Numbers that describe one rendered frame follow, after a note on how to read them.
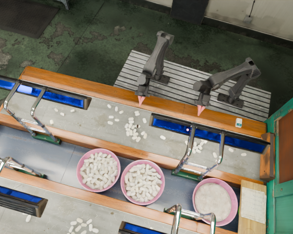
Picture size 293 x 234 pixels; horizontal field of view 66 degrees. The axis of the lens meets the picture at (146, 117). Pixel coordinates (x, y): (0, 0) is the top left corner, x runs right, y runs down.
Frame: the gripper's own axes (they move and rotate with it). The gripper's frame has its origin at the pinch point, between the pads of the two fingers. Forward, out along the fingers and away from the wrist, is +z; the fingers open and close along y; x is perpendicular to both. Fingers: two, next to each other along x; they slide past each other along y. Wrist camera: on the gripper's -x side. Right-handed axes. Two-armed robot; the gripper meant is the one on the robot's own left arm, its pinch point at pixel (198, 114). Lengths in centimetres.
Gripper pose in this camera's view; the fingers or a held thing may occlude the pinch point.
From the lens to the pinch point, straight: 150.2
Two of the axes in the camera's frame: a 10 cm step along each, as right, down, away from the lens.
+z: -2.4, 9.4, 2.3
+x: 1.1, -2.1, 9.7
